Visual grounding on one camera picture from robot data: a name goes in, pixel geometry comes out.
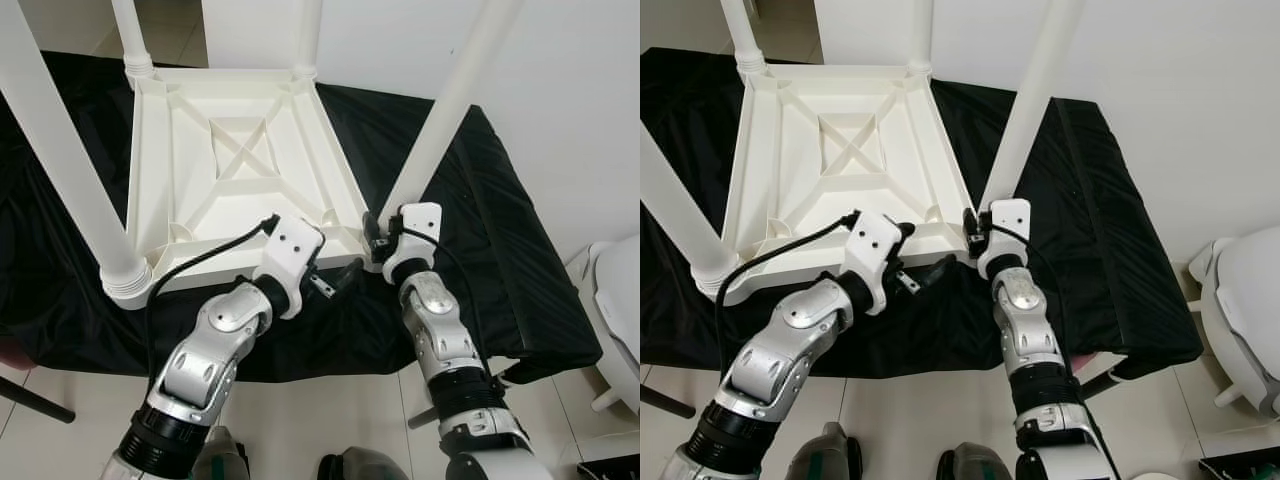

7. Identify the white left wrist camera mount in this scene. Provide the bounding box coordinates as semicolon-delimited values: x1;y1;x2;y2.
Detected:
845;210;906;316
255;213;327;319

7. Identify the grey robot foot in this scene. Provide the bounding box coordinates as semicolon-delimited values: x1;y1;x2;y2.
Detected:
785;422;863;480
318;447;411;480
195;425;251;480
935;442;1021;480

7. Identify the white plastic children table top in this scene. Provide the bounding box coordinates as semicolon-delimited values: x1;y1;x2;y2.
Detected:
100;65;376;309
690;63;976;306

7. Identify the black flat floor object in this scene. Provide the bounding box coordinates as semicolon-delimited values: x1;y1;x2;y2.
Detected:
575;455;641;480
1198;448;1280;480

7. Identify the grey robot left foot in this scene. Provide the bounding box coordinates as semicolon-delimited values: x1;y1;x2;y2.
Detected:
785;422;863;480
195;425;251;480

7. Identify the white rounded plastic object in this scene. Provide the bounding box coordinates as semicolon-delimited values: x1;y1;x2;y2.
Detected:
565;232;641;416
1187;225;1280;419

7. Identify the grey robot right foot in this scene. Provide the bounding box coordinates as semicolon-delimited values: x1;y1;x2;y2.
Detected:
935;442;1021;480
318;447;411;480

